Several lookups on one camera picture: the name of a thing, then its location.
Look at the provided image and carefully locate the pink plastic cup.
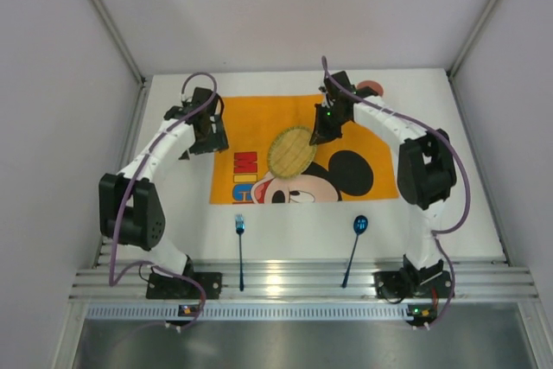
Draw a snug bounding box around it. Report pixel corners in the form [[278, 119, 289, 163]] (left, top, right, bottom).
[[357, 80, 384, 96]]

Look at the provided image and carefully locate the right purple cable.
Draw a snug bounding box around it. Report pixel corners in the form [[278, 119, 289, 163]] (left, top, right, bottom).
[[320, 55, 472, 330]]

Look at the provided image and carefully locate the aluminium front rail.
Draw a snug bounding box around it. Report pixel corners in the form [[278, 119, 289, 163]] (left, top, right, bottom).
[[69, 259, 538, 303]]

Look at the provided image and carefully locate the orange cartoon mouse placemat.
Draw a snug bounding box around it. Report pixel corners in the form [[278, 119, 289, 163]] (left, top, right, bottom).
[[210, 95, 399, 205]]

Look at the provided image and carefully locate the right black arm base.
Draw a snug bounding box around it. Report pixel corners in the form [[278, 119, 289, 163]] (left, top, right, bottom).
[[373, 257, 454, 304]]

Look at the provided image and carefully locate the blue metallic fork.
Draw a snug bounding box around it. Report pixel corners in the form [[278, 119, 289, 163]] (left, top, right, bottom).
[[235, 214, 245, 292]]

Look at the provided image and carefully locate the blue metallic spoon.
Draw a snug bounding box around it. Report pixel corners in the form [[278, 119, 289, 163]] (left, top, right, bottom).
[[341, 215, 369, 289]]

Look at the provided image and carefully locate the round woven bamboo plate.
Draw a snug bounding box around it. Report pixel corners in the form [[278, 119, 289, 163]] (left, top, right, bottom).
[[267, 126, 317, 179]]

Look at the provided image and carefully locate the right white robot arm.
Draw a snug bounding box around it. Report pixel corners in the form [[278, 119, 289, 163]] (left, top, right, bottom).
[[309, 71, 457, 271]]

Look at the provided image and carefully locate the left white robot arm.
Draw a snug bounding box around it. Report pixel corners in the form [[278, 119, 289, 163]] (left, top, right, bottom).
[[99, 87, 228, 286]]

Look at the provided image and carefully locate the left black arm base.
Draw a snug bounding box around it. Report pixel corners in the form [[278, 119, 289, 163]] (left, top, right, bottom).
[[138, 264, 223, 300]]

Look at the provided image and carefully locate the slotted grey cable duct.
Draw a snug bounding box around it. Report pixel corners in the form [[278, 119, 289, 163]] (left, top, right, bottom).
[[86, 303, 435, 321]]

